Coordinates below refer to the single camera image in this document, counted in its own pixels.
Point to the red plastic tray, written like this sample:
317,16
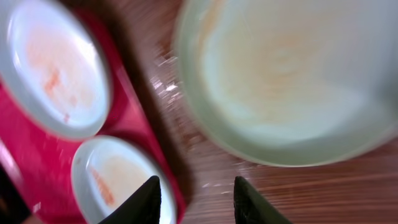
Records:
39,164

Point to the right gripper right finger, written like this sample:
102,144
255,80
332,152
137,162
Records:
250,207

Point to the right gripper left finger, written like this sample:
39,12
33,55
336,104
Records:
142,207

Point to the pale blue plate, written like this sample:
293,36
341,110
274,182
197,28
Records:
54,69
106,170
291,83

